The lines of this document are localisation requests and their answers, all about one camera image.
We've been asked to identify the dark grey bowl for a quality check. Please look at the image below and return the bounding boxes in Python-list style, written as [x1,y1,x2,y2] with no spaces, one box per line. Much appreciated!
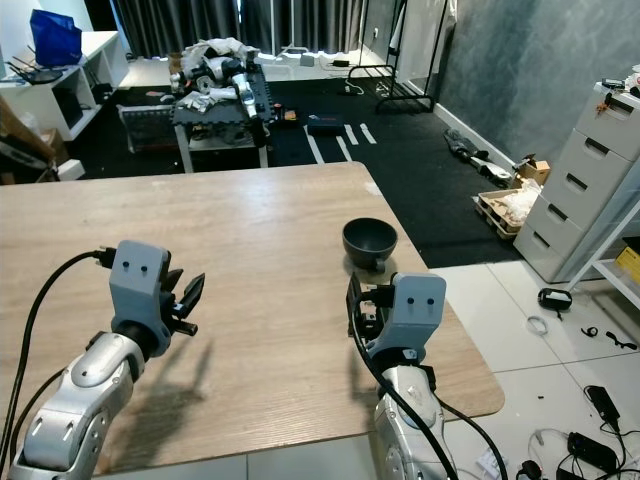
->
[342,217,399,271]

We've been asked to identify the wooden pallet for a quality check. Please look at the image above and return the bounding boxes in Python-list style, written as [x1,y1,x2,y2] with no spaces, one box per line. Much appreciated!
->
[475,190,536,241]

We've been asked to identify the small white box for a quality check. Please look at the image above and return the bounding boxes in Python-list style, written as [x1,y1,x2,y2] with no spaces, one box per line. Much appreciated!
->
[57,158,86,181]

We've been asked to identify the white filled plastic bag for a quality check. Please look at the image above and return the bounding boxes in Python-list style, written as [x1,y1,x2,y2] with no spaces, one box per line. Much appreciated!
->
[495,180,543,229]

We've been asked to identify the flat black box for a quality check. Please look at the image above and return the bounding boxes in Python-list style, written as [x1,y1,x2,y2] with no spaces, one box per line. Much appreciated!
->
[305,114,346,135]

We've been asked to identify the small black device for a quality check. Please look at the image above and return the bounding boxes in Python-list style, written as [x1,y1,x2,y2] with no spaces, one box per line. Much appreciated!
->
[537,287,574,313]

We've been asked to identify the black metal cart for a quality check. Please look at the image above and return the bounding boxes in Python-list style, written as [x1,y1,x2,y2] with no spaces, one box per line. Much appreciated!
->
[172,60,273,171]

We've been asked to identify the small brown cardboard box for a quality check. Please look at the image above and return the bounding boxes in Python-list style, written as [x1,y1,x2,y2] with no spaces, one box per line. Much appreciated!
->
[515,153,553,186]

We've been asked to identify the large brown cardboard box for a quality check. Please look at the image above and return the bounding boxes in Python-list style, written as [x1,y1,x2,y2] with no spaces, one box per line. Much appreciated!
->
[0,95,61,166]

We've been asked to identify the black clothes rack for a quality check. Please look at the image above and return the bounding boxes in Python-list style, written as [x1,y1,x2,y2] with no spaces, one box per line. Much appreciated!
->
[345,0,441,113]

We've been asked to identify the white drawer cabinet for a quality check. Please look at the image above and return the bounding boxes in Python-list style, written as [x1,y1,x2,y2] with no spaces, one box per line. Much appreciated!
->
[515,75,640,284]

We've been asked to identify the white crumpled cloth pile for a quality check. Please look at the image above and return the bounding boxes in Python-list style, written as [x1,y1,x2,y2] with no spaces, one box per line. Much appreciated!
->
[188,38,261,71]

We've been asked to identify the black power adapter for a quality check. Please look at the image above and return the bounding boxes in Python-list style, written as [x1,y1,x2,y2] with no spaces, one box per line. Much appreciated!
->
[567,432,621,473]
[586,385,623,426]

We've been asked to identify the yellow box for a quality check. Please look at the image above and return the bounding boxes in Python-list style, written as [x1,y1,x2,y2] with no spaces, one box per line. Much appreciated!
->
[616,245,640,286]

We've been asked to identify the white shelf unit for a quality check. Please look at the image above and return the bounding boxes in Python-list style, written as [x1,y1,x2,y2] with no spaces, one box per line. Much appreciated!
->
[0,30,129,141]

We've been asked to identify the dark grey curtains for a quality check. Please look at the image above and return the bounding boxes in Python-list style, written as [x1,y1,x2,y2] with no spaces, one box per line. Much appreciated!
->
[112,0,371,58]

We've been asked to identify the blue bag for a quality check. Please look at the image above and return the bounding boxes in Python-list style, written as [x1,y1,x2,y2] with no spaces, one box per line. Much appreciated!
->
[29,9,83,68]

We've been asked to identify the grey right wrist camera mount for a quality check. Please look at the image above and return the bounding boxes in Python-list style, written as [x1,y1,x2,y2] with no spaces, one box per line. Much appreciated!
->
[375,272,448,353]

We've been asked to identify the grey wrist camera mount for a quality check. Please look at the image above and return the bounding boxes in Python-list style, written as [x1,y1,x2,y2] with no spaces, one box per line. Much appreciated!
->
[110,240,173,331]
[375,272,448,353]

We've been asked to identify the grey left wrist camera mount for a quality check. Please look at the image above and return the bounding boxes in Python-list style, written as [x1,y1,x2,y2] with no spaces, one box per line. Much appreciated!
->
[110,240,173,331]

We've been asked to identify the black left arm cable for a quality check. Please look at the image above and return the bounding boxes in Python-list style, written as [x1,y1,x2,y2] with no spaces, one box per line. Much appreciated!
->
[0,247,116,480]

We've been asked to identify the black wire crate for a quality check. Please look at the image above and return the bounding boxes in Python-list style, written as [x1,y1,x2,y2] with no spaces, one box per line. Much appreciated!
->
[120,105,181,153]

